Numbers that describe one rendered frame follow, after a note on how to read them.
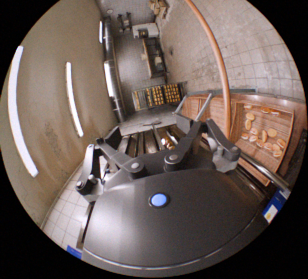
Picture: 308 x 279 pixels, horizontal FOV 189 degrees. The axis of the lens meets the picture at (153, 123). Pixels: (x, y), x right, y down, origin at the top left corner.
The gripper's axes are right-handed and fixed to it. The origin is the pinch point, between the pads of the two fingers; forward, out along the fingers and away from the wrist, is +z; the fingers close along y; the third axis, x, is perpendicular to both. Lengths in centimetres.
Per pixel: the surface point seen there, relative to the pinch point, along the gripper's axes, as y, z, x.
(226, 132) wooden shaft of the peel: 28.8, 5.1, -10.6
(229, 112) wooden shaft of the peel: 29.4, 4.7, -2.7
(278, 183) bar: 31.8, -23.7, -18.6
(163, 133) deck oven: 26, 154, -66
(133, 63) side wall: -12, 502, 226
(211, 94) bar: 54, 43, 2
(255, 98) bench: 91, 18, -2
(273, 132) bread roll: 85, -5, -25
